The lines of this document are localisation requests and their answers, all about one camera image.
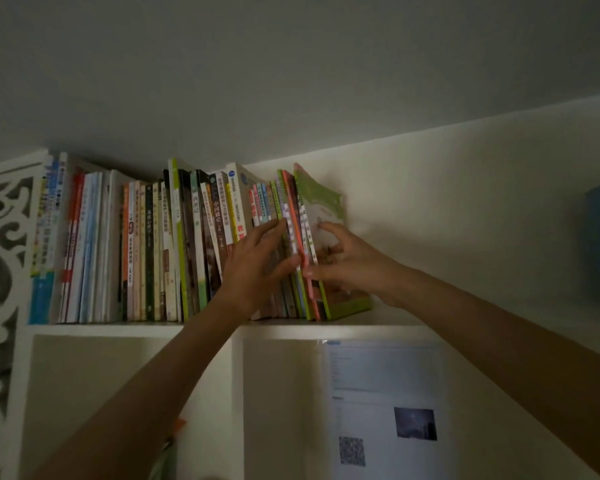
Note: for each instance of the person's left hand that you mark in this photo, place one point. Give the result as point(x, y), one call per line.
point(250, 279)

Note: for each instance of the person's right hand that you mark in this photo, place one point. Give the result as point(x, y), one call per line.
point(365, 269)

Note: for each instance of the green-bordered picture book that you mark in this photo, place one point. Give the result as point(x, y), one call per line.
point(320, 199)

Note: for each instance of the row of shelved books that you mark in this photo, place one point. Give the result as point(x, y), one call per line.
point(145, 244)

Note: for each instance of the white bookshelf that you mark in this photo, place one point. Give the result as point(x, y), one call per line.
point(130, 330)

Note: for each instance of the person's right forearm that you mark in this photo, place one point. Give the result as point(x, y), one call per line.
point(520, 354)

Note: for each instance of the person's left forearm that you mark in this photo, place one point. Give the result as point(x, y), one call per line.
point(140, 404)

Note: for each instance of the white paper sheet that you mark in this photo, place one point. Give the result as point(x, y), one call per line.
point(380, 374)

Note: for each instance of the colourful stationery bundle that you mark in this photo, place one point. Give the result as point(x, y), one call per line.
point(167, 454)

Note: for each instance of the white carved lattice panel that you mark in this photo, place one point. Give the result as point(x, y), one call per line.
point(5, 244)

